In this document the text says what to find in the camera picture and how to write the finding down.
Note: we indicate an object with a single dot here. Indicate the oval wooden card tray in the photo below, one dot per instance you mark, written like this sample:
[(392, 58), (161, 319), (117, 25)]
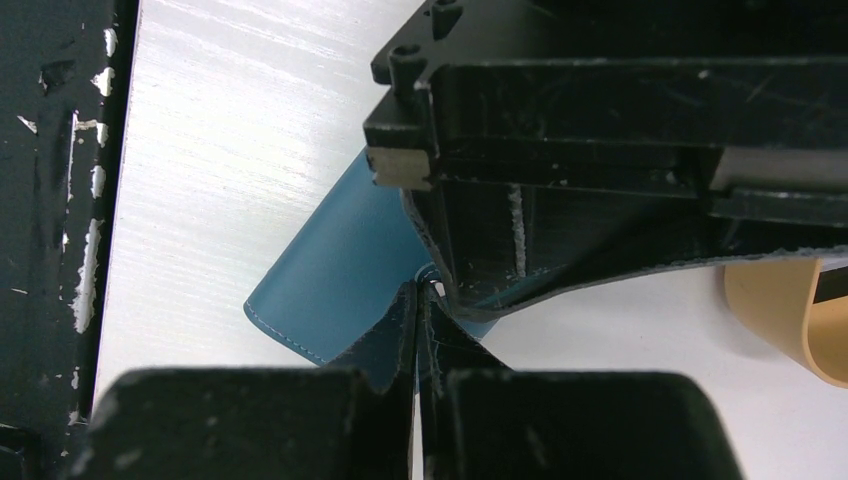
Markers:
[(798, 306)]

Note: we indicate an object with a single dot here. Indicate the blue card holder wallet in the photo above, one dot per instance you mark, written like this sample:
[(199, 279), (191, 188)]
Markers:
[(339, 274)]

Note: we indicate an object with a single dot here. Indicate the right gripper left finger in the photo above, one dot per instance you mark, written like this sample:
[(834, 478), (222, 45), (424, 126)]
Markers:
[(348, 419)]

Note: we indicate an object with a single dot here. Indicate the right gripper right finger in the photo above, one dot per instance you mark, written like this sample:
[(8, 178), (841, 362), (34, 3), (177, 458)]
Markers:
[(484, 420)]

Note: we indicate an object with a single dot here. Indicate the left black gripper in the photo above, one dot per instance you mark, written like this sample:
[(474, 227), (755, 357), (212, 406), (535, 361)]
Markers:
[(739, 104)]

